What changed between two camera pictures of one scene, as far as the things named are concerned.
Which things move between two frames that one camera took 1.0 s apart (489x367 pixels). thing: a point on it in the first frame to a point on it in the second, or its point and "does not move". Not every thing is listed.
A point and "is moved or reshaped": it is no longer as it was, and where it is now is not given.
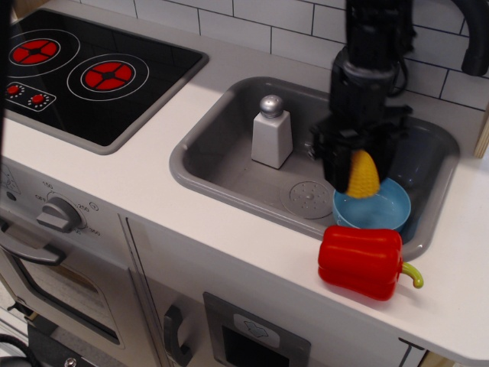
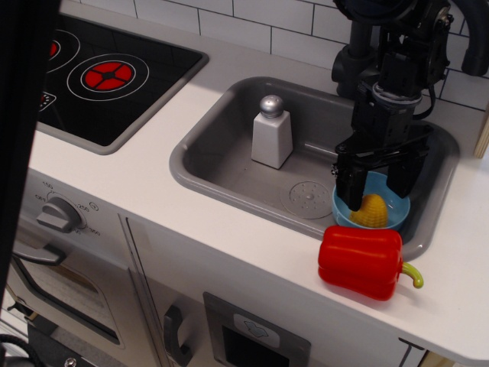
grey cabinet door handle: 179,354 does not move
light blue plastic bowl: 389,209 does not move
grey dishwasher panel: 240,339 does not move
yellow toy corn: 364,178 is moved or reshaped
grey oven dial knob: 59,214 does not move
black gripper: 360,118 to 382,128
